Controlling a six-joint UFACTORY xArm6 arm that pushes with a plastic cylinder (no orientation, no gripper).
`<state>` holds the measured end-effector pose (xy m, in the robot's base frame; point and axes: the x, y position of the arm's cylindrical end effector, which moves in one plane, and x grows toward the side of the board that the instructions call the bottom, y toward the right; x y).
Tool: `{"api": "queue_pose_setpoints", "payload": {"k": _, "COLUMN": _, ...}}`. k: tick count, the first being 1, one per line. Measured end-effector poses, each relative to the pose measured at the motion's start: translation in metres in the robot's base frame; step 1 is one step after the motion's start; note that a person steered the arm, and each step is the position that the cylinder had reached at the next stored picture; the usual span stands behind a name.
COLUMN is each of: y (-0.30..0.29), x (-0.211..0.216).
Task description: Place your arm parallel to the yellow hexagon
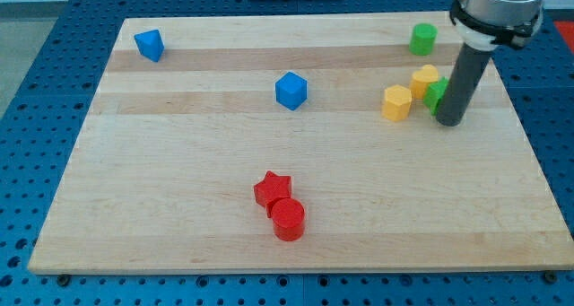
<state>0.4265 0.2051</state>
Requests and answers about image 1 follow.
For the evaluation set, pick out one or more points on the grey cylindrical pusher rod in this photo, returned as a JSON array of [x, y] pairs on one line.
[[467, 73]]

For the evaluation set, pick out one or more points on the red cylinder block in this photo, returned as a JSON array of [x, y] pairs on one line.
[[288, 216]]

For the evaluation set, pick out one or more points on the wooden board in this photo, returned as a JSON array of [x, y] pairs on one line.
[[160, 180]]

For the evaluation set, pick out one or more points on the yellow heart block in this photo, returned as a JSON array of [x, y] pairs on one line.
[[421, 79]]

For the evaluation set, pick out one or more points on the green block behind rod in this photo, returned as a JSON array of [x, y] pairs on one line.
[[434, 95]]

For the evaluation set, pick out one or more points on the blue cube block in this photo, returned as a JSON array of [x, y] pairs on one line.
[[291, 90]]

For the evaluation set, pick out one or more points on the red star block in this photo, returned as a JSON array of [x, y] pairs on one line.
[[271, 189]]

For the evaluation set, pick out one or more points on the green cylinder block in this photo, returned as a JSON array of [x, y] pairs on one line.
[[422, 39]]

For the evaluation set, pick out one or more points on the blue triangular prism block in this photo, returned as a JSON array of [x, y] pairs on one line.
[[150, 44]]

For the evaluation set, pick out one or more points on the yellow hexagon block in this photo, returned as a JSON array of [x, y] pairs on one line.
[[396, 104]]

